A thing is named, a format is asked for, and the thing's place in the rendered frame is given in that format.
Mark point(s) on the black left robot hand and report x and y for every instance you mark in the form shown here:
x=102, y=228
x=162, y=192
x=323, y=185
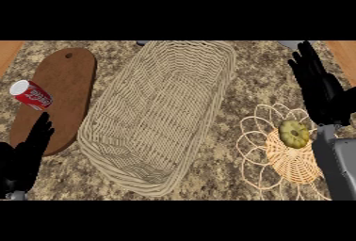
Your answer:
x=22, y=153

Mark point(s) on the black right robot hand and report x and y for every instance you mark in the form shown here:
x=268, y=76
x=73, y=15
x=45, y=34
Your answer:
x=319, y=91

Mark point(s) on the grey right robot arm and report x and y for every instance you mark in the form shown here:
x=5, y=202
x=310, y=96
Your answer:
x=335, y=163

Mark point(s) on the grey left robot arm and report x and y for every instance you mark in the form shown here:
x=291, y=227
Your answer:
x=16, y=196

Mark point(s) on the yellow-green round squash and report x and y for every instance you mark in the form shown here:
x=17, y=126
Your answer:
x=294, y=133

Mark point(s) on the large beige wicker basket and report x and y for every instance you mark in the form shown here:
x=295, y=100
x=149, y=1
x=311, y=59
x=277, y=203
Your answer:
x=159, y=116

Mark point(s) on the grey object at edge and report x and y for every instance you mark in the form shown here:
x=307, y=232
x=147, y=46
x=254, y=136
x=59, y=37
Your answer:
x=292, y=44
x=141, y=42

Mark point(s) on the red soda can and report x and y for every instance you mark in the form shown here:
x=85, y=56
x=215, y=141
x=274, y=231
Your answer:
x=32, y=95

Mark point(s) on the brown wooden cutting board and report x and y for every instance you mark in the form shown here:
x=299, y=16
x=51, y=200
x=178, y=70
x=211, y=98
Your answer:
x=57, y=94

